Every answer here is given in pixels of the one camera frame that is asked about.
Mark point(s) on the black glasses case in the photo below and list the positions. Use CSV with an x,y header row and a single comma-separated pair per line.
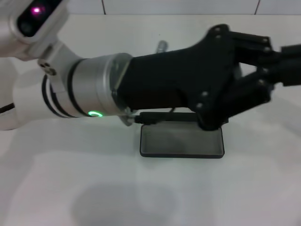
x,y
181,143

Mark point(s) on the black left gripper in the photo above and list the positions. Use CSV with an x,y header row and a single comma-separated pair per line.
x,y
176,77

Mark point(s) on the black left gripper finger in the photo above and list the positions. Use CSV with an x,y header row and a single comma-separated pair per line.
x,y
254,91
258,51

